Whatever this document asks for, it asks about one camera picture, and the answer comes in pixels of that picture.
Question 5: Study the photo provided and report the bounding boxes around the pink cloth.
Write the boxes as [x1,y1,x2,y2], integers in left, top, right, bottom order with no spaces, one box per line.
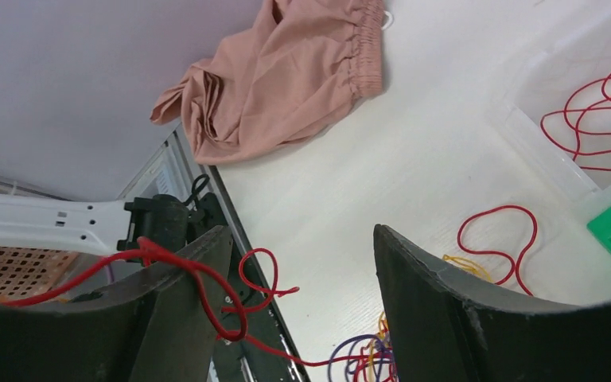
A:
[150,0,387,166]

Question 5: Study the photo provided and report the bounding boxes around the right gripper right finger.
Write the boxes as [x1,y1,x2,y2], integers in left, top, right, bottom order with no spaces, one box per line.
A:
[373,224,611,381]

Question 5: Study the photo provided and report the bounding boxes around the purple thin cable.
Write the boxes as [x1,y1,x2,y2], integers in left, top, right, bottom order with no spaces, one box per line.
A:
[327,333,396,382]

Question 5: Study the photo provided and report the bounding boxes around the clear plastic tray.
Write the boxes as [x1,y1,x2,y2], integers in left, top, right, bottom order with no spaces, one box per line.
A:
[496,1,611,204]

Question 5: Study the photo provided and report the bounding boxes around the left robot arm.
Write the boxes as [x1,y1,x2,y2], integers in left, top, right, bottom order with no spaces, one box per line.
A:
[0,194,204,256]

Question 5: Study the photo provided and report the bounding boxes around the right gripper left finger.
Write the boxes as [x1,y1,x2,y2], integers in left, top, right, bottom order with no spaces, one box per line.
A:
[0,225,234,382]

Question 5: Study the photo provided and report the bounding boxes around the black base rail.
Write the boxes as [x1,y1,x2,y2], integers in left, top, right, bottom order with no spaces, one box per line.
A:
[186,169,310,381]

